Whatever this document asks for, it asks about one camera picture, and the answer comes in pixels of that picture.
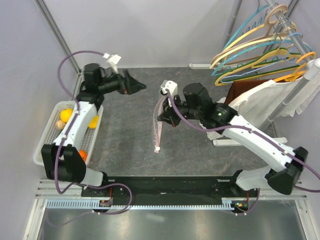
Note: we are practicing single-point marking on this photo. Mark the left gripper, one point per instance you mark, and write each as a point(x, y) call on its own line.
point(128, 85)

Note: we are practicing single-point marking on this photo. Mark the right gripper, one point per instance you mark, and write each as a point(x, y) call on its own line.
point(168, 115)

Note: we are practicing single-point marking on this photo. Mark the clear zip top bag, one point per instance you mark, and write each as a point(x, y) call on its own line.
point(157, 125)

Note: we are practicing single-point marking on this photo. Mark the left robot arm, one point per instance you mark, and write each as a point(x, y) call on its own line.
point(62, 160)

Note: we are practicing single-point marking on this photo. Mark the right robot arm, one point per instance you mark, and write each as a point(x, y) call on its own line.
point(284, 163)

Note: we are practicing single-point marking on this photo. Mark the yellow pear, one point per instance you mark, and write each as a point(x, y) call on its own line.
point(94, 122)

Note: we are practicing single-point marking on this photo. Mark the white plastic basket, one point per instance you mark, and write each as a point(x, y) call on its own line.
point(50, 140)

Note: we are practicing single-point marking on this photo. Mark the brown box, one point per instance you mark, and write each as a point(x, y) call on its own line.
point(239, 87)

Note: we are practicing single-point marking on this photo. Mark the yellow lemon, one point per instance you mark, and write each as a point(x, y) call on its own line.
point(66, 114)

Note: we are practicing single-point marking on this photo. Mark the orange fruit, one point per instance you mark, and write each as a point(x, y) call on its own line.
point(83, 154)

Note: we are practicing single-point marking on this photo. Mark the white cloth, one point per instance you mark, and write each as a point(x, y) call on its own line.
point(256, 104)

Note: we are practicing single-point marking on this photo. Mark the teal hanger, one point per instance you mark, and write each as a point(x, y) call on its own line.
point(279, 37)

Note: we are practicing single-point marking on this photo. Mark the green hanger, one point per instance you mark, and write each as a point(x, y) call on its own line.
point(273, 65)

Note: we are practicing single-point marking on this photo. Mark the yellow hanger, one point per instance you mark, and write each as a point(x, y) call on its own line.
point(275, 52)

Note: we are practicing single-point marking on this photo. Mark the beige wooden hanger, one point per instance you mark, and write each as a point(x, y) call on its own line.
point(242, 40)

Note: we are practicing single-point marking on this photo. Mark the orange hanger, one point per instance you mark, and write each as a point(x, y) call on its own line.
point(298, 71)

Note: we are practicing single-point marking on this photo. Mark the white clothes rack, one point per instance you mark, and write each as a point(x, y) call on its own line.
point(288, 27)

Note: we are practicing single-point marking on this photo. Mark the light blue hanger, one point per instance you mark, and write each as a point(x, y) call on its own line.
point(251, 69)

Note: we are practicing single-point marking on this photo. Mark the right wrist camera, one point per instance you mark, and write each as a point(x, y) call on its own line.
point(169, 86)

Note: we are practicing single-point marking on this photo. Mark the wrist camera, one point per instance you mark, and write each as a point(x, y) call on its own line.
point(169, 86)
point(112, 60)

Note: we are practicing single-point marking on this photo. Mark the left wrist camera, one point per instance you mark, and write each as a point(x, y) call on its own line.
point(112, 60)

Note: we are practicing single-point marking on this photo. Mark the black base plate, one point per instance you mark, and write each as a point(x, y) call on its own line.
point(181, 190)

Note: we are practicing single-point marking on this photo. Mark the aluminium frame post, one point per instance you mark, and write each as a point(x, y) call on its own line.
point(49, 18)

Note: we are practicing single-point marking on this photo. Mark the white cable duct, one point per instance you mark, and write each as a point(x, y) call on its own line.
point(105, 203)

